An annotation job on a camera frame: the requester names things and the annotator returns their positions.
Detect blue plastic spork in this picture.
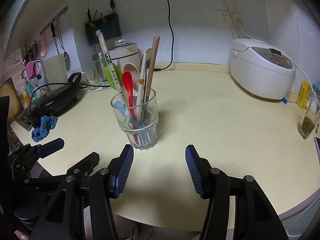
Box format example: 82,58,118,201
114,101,148,144

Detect clear glass tumbler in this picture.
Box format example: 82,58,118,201
110,89,158,150

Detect wooden handled fork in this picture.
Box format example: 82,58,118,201
141,36,161,127

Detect disposable chopsticks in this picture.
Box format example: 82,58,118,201
96,29,128,107

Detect red handled utensil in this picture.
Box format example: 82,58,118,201
121,71,139,143

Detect speckled white banded chopsticks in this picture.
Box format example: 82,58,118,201
135,58,146,122

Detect speckled beige large spoon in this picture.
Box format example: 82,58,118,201
124,63,140,92

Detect white plastic spork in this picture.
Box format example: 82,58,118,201
123,109,132,129

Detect small white plastic spoon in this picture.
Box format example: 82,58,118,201
132,95,137,110

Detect metal spoon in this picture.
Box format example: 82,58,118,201
142,48,152,68

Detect blue cloth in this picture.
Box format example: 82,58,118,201
31,115,58,142

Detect black electric griddle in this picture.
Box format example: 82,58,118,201
16,73,81,131

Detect wooden cutting board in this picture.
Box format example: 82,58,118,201
0,77,24,125

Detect white cutting board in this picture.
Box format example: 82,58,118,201
43,54,68,90

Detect glass jar with metal lid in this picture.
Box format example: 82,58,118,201
92,52,107,82

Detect hanging metal ladle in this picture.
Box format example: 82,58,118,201
56,20,69,70

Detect beige electric cooker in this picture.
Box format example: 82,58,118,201
108,38,140,72

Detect glass spice jar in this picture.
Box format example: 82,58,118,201
298,95,319,140

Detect yellow box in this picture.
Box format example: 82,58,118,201
297,80,311,109

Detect dark green knife block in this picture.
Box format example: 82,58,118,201
85,0,121,46

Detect white rice cooker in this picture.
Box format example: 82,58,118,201
229,38,295,100

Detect white wall socket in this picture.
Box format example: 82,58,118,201
216,10,232,26

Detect black power cable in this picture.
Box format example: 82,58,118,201
152,0,196,72

